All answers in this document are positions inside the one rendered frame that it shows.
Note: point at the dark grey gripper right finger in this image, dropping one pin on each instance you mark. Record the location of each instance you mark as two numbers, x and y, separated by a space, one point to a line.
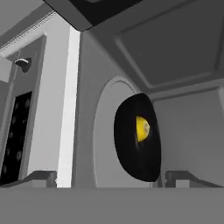
175 177

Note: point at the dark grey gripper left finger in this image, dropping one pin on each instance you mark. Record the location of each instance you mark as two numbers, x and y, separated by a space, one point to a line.
43 178

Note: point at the black bowl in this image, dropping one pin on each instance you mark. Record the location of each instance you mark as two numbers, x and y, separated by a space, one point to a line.
131 151

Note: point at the yellow lemon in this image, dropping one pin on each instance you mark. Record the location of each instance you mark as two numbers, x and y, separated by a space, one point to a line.
142 128

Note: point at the pale round microwave turntable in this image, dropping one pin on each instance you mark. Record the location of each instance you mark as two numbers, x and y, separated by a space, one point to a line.
105 131

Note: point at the grey microwave oven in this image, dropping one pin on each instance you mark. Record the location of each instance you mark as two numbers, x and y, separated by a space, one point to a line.
180 58

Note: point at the dark microwave door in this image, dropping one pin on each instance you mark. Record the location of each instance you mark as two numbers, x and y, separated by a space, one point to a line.
87 11

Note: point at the black hob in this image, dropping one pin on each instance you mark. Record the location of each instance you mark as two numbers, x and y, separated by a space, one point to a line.
14 140

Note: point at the round metal cupboard knob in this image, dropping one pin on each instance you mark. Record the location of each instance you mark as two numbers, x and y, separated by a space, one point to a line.
23 63

